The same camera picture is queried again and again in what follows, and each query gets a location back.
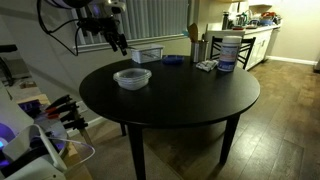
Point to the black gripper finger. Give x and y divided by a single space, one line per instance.
122 44
113 42

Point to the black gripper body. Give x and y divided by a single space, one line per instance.
98 25

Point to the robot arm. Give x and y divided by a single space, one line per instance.
78 3

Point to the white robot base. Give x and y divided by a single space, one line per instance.
30 156

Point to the blue bowl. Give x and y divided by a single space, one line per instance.
266 22

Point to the clear rectangular box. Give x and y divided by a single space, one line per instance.
146 53

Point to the white window sill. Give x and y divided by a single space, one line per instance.
150 40

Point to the white vertical window blinds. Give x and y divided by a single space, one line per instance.
153 18

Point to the blue plastic lid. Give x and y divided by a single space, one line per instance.
172 59

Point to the wooden spatula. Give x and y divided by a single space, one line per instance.
193 32

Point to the metal utensil holder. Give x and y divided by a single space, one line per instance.
199 51

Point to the black red clamp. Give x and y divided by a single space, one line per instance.
63 109
59 100

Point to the clear plastic packet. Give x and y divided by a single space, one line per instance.
206 65

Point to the round black wooden table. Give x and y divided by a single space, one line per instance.
186 106

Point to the dark thermos bottle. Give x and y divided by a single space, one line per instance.
225 20

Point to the white wipes canister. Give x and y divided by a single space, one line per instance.
229 53

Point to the glass kettle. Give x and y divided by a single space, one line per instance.
242 18

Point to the black wooden chair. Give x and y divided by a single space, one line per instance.
247 50

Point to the white kitchen cabinet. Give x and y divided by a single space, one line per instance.
260 43

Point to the red kitchen item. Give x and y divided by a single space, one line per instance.
268 14

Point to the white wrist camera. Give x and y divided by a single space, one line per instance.
115 6

